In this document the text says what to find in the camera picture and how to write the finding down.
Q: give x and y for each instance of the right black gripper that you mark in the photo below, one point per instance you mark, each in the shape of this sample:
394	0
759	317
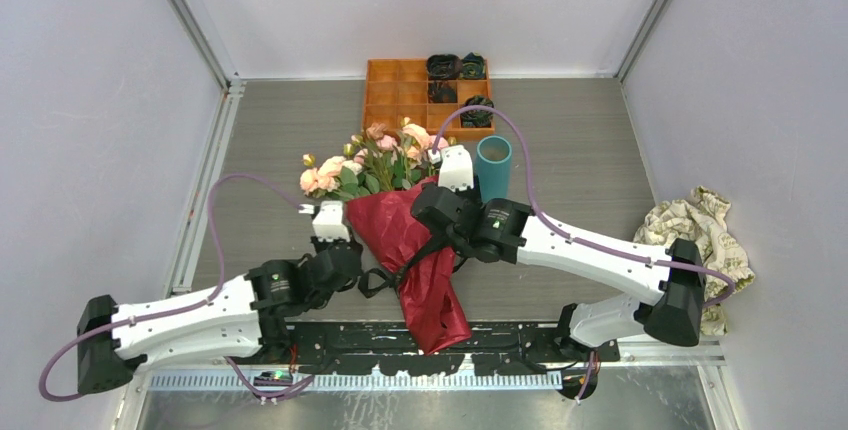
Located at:
472	194

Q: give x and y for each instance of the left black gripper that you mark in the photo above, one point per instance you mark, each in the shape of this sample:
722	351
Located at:
320	245

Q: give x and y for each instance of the black printed ribbon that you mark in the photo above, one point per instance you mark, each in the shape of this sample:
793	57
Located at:
413	263

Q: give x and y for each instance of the pink flower bouquet red wrap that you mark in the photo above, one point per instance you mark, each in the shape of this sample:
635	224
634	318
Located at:
378	176

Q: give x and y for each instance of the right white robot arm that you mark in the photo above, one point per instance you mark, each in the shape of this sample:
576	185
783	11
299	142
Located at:
659	294

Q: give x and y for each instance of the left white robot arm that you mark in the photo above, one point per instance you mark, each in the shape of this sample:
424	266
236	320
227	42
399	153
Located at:
246	320

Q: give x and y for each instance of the teal vase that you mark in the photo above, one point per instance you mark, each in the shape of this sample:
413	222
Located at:
493	167

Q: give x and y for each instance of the dark green rolled sock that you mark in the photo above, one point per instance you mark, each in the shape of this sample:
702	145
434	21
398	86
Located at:
477	118

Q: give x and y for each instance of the small electronics board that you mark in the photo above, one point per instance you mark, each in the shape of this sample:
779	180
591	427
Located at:
273	378

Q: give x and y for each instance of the orange compartment tray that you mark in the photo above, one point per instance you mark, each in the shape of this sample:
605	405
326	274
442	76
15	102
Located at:
396	89

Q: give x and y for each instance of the black rolled sock top left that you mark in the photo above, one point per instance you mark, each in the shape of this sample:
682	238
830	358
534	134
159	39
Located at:
443	67

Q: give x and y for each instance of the dark teal rolled sock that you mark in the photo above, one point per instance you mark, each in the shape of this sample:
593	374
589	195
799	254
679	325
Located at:
474	67

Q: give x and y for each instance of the crumpled printed cloth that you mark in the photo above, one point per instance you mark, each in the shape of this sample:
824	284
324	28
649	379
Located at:
700	218

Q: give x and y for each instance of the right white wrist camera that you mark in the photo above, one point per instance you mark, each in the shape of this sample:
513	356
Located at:
455	167

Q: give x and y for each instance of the perforated metal rail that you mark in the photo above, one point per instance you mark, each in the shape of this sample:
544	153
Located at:
464	380

